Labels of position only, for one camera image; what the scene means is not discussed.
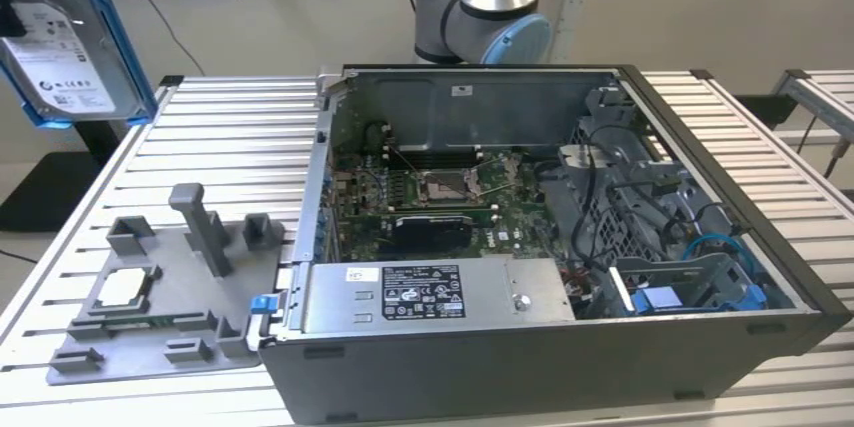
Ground hard disk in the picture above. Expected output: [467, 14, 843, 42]
[0, 0, 160, 130]

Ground blue disk carrier in bay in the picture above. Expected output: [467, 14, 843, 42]
[630, 286, 683, 311]

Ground grey metal disk bay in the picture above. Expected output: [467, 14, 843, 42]
[607, 251, 770, 319]

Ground black stand with base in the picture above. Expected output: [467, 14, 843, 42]
[0, 119, 127, 234]

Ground silver CPU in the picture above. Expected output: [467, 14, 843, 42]
[91, 269, 152, 309]

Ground grey parts rack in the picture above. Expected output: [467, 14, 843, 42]
[43, 182, 296, 388]

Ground green RAM stick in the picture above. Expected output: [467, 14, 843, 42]
[83, 312, 205, 329]

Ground thin metal locking lever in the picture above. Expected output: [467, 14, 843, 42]
[392, 146, 436, 182]

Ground black RAM slots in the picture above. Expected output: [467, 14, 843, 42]
[384, 143, 484, 157]

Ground blue case latch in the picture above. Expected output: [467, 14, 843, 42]
[247, 294, 279, 319]

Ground CPU socket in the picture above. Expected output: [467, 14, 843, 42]
[416, 167, 483, 204]

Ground silver power supply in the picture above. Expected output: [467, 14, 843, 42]
[299, 256, 579, 336]

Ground black graphics card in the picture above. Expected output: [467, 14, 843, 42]
[390, 214, 479, 256]

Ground metal socket cover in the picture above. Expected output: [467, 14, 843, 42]
[466, 150, 530, 198]

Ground green motherboard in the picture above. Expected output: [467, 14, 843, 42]
[326, 145, 563, 262]

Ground black open PC case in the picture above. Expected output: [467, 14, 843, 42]
[256, 62, 854, 426]

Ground metal slat side table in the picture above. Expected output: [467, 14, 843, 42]
[771, 68, 854, 149]

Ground black wire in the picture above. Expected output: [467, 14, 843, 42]
[571, 125, 646, 268]

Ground blue wire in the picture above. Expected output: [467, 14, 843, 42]
[681, 230, 763, 289]

